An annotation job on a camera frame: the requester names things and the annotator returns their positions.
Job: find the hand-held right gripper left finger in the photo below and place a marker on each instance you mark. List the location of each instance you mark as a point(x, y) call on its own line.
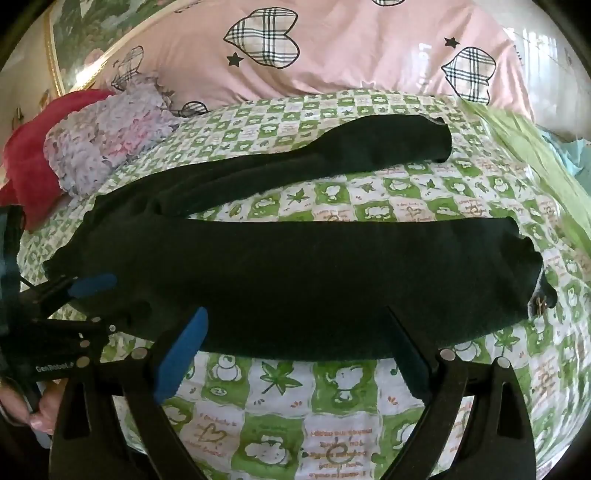
point(182, 357)

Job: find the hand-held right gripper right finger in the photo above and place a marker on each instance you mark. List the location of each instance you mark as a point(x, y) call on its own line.
point(408, 364)

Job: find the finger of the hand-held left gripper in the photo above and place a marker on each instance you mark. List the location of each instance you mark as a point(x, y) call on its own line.
point(94, 284)
point(92, 332)

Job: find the black pants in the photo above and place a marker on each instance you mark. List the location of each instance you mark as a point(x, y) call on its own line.
point(323, 277)

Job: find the person's left hand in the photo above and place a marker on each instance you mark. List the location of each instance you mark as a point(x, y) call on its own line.
point(44, 413)

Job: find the floral pillow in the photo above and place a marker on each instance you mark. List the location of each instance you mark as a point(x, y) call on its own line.
point(101, 138)

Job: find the red pillow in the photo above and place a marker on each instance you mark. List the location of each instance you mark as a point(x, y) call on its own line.
point(27, 152)

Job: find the green checkered bed sheet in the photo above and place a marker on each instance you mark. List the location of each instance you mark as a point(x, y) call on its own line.
point(351, 194)

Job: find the light green cloth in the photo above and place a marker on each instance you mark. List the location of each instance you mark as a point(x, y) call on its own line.
point(545, 157)

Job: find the gold framed landscape painting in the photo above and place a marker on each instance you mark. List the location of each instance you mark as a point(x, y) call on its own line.
point(78, 27)

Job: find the light blue cloth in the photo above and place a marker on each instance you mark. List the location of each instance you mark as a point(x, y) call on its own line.
point(577, 154)

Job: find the pink quilt with plaid hearts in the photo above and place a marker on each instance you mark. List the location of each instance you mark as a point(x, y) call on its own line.
point(346, 46)

